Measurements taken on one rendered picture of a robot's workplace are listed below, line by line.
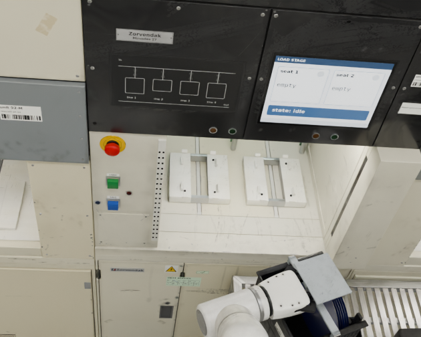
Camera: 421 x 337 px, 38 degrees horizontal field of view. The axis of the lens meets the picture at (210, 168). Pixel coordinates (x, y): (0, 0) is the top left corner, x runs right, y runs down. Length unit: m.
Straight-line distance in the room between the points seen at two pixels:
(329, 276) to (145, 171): 0.57
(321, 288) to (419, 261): 0.76
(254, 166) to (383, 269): 0.57
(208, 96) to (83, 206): 0.56
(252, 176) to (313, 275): 0.73
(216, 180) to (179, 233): 0.25
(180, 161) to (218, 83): 0.78
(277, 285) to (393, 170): 0.46
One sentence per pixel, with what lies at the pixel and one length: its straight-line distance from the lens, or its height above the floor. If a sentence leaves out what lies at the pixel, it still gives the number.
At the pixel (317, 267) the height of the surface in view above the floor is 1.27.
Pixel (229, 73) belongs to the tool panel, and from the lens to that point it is 1.43.
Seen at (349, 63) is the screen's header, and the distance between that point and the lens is 1.46.
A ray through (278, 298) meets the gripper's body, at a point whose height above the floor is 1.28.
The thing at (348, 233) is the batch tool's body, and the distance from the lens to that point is 1.89.
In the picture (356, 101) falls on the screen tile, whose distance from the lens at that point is 1.55.
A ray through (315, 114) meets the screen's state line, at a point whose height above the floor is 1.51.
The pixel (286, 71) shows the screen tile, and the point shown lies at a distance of 1.44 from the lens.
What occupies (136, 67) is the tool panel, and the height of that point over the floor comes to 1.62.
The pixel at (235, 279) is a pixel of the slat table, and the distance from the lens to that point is 2.08.
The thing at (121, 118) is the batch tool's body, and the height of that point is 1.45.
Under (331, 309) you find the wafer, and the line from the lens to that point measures 1.64.
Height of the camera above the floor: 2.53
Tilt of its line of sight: 48 degrees down
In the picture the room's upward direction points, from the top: 10 degrees clockwise
